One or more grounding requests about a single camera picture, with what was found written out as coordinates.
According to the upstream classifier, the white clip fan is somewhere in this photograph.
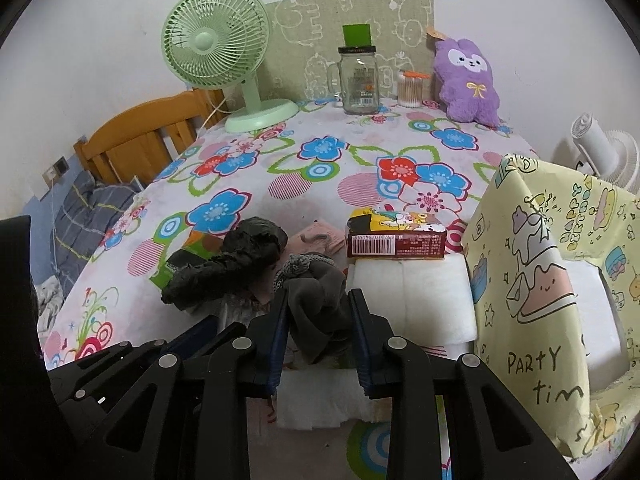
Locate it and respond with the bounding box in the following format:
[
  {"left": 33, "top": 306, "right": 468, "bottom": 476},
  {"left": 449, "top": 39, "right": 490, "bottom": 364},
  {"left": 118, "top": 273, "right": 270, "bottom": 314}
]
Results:
[{"left": 570, "top": 113, "right": 639, "bottom": 194}]

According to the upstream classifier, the yellow cartoon storage box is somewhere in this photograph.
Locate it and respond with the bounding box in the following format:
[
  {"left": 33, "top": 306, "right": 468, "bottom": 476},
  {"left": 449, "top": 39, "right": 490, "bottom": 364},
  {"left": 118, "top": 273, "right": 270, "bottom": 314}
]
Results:
[{"left": 462, "top": 154, "right": 639, "bottom": 458}]

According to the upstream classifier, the floral tablecloth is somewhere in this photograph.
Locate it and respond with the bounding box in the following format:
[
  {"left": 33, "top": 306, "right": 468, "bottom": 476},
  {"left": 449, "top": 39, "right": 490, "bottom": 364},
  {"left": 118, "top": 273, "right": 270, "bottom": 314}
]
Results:
[{"left": 41, "top": 96, "right": 640, "bottom": 480}]

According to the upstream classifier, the wooden chair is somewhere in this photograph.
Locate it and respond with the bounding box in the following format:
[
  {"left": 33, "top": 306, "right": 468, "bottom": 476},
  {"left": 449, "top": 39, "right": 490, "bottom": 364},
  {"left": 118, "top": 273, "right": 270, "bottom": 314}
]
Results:
[{"left": 74, "top": 89, "right": 227, "bottom": 185}]

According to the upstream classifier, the green cup behind jar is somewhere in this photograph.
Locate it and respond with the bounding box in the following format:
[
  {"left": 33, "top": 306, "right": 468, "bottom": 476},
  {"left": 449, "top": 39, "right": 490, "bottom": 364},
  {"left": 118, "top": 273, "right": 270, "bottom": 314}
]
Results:
[{"left": 343, "top": 23, "right": 372, "bottom": 48}]

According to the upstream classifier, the green desk fan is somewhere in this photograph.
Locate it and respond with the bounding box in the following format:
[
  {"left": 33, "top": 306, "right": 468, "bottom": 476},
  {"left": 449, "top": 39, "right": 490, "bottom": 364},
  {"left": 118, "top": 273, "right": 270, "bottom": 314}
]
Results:
[{"left": 160, "top": 0, "right": 298, "bottom": 133}]

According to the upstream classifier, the green tissue pack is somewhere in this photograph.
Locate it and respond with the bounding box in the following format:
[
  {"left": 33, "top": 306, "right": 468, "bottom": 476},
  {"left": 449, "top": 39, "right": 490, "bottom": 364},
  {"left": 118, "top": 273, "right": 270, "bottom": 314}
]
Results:
[{"left": 150, "top": 230, "right": 224, "bottom": 289}]

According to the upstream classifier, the grey plaid pillow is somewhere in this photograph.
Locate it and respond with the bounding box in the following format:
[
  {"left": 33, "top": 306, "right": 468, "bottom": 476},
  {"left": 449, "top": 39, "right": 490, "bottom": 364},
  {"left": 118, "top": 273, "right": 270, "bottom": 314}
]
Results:
[{"left": 51, "top": 170, "right": 137, "bottom": 298}]

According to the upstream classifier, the cotton swab container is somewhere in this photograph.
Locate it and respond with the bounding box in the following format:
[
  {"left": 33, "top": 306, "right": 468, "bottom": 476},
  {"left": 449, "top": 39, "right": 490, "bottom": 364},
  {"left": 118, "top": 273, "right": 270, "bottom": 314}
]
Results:
[{"left": 397, "top": 70, "right": 431, "bottom": 108}]

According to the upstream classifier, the glass mason jar mug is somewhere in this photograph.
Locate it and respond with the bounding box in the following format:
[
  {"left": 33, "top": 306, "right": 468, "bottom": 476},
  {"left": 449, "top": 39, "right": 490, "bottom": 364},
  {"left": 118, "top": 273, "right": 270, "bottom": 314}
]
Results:
[{"left": 326, "top": 46, "right": 380, "bottom": 115}]

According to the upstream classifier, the green patterned cardboard panel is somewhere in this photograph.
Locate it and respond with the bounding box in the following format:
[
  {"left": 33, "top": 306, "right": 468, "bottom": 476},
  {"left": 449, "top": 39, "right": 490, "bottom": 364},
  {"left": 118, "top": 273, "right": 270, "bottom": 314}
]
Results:
[{"left": 258, "top": 0, "right": 435, "bottom": 101}]

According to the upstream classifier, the red yellow snack box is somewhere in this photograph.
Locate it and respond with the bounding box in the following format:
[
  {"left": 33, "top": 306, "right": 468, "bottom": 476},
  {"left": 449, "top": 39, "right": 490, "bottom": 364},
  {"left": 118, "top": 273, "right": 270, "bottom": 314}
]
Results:
[{"left": 346, "top": 207, "right": 447, "bottom": 259}]

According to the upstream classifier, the grey knit sock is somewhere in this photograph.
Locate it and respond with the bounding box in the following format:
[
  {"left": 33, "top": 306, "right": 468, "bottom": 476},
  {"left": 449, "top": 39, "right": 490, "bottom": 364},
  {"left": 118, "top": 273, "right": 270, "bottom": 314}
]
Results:
[{"left": 273, "top": 252, "right": 352, "bottom": 364}]

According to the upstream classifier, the purple plush bunny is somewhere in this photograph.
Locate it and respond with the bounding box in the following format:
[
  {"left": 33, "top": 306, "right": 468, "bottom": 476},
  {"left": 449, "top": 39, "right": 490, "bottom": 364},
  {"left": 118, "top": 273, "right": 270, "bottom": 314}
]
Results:
[{"left": 433, "top": 38, "right": 500, "bottom": 128}]

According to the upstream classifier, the black fuzzy sock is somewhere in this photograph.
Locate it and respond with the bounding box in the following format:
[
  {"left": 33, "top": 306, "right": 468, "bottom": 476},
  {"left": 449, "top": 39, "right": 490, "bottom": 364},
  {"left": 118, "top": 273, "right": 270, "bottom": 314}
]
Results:
[{"left": 160, "top": 217, "right": 288, "bottom": 310}]

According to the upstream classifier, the wall power outlet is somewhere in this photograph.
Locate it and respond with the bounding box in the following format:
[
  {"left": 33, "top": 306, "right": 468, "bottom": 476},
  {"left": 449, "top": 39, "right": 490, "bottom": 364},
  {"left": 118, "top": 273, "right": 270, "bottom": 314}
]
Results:
[{"left": 42, "top": 156, "right": 70, "bottom": 186}]

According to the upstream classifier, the pink cloth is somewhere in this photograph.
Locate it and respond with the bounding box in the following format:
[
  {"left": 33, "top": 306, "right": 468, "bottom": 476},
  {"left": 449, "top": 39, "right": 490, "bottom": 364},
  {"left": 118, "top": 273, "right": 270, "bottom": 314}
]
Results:
[{"left": 284, "top": 220, "right": 345, "bottom": 257}]

